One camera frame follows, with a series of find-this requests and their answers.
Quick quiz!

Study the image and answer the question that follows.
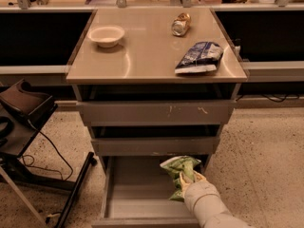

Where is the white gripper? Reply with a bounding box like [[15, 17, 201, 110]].
[[180, 171, 220, 213]]

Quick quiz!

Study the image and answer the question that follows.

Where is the green jalapeno chip bag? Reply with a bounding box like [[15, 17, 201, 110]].
[[160, 156, 200, 201]]

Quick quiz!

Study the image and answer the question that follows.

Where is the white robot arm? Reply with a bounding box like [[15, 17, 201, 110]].
[[180, 171, 254, 228]]

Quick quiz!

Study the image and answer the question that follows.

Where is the grey middle drawer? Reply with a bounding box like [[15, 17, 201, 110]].
[[91, 137, 219, 156]]

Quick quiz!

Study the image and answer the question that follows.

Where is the grey open bottom drawer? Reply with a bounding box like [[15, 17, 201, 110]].
[[92, 156, 200, 228]]

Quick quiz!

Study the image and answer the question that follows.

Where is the grey top drawer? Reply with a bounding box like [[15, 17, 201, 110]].
[[77, 100, 236, 126]]

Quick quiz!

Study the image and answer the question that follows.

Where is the grey drawer cabinet with counter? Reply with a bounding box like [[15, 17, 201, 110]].
[[65, 7, 249, 173]]

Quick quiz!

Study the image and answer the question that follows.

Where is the blue white chip bag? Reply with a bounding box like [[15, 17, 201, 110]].
[[175, 42, 223, 74]]

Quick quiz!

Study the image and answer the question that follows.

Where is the crushed golden soda can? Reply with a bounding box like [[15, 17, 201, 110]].
[[171, 12, 191, 36]]

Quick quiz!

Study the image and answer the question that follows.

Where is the white paper bowl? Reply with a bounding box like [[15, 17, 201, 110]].
[[87, 26, 124, 48]]

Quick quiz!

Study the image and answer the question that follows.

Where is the black stand with tray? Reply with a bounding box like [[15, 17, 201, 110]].
[[0, 79, 97, 228]]

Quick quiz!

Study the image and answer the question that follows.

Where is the black cable by wall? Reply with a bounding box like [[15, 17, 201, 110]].
[[236, 93, 300, 103]]

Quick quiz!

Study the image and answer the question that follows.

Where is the black cable on floor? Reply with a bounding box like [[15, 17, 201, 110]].
[[20, 120, 74, 182]]

